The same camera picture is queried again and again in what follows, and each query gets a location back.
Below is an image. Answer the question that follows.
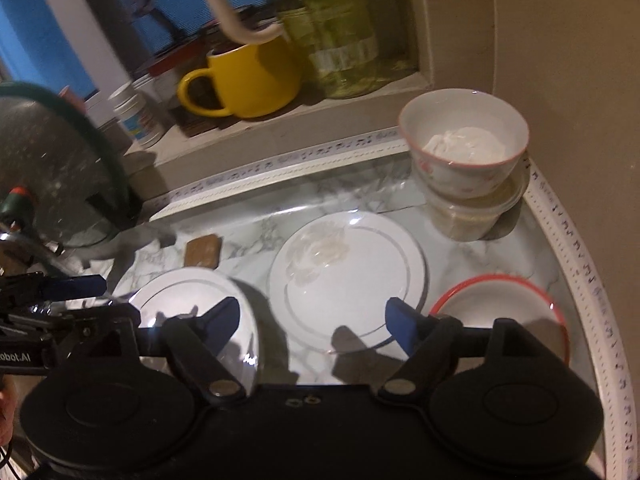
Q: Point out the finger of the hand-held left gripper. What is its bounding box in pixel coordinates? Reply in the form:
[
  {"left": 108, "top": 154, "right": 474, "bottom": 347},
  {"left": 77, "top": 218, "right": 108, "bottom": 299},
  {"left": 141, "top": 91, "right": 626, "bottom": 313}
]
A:
[
  {"left": 0, "top": 272, "right": 108, "bottom": 302},
  {"left": 0, "top": 302, "right": 142, "bottom": 333}
]

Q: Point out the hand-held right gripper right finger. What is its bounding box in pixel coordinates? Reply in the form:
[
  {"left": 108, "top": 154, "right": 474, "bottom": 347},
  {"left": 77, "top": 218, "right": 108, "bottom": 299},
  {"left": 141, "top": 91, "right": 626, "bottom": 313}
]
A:
[{"left": 377, "top": 297, "right": 532, "bottom": 401}]

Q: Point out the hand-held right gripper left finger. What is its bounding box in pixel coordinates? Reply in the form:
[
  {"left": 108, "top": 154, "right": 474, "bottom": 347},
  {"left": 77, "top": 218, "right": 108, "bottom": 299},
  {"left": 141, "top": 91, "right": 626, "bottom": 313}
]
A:
[{"left": 107, "top": 296, "right": 251, "bottom": 401}]

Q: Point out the white plate with silver rim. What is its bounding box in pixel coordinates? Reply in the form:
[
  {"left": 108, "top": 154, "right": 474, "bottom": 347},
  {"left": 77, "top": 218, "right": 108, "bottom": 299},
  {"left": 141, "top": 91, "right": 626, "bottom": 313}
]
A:
[
  {"left": 268, "top": 211, "right": 429, "bottom": 358},
  {"left": 127, "top": 267, "right": 261, "bottom": 391}
]

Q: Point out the white bowl with red rim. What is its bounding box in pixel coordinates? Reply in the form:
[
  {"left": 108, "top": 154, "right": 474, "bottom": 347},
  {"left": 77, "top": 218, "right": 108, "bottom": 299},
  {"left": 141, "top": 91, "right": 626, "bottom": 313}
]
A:
[{"left": 429, "top": 274, "right": 571, "bottom": 368}]

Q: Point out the brown sponge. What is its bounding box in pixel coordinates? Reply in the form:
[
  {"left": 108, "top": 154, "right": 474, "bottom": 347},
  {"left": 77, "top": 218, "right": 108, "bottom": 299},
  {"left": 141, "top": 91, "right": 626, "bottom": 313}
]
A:
[{"left": 184, "top": 234, "right": 223, "bottom": 268}]

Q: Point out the clear plastic container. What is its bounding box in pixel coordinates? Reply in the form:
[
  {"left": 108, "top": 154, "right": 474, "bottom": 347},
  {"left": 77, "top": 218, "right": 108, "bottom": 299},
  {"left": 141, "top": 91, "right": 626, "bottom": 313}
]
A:
[{"left": 425, "top": 167, "right": 531, "bottom": 242}]

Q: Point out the glass pot lid green rim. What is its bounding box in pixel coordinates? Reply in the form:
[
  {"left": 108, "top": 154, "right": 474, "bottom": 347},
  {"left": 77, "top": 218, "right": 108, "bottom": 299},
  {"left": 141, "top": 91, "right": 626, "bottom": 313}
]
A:
[{"left": 0, "top": 81, "right": 132, "bottom": 250}]

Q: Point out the white music note trim strip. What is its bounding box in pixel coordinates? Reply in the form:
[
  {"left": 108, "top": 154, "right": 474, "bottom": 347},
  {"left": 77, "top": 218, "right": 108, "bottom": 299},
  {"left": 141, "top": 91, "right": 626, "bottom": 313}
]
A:
[
  {"left": 522, "top": 155, "right": 640, "bottom": 480},
  {"left": 149, "top": 127, "right": 414, "bottom": 222}
]

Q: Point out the white jar with label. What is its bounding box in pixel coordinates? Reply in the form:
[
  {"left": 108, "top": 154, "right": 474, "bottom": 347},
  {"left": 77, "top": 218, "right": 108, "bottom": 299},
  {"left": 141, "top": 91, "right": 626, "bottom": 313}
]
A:
[{"left": 109, "top": 80, "right": 167, "bottom": 149}]

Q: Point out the white bowl with heart print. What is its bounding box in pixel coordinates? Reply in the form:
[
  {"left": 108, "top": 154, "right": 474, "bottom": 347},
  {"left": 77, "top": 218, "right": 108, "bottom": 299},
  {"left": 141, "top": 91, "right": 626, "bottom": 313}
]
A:
[{"left": 398, "top": 88, "right": 531, "bottom": 199}]

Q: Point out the dark wooden coaster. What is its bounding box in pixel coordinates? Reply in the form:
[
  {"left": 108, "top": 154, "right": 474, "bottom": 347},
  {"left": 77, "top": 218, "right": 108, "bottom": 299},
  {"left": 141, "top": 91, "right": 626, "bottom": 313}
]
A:
[{"left": 175, "top": 104, "right": 222, "bottom": 137}]

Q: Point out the yellow mug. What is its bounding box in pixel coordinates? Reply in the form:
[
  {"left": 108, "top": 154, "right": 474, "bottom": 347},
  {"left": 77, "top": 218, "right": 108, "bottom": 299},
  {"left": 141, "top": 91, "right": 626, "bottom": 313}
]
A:
[{"left": 177, "top": 35, "right": 303, "bottom": 120}]

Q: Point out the blue bird picture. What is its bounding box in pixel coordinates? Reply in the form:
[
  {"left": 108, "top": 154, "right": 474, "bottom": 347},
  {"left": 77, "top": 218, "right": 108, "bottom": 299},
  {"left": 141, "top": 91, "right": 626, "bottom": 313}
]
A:
[{"left": 0, "top": 0, "right": 281, "bottom": 103}]

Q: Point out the green glass jar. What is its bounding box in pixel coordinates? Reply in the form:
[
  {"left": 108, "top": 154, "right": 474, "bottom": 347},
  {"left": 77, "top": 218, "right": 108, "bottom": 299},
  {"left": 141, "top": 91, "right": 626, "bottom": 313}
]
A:
[{"left": 277, "top": 0, "right": 381, "bottom": 101}]

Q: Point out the metal pot handle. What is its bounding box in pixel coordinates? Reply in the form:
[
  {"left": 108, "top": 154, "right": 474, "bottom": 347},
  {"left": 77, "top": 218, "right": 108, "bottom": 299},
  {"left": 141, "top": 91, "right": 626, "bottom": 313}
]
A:
[{"left": 0, "top": 232, "right": 76, "bottom": 282}]

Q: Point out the cream curved handle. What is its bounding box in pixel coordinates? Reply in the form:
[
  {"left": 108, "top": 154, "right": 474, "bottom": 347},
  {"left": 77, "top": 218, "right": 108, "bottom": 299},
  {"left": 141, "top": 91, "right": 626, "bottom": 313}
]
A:
[{"left": 197, "top": 0, "right": 286, "bottom": 45}]

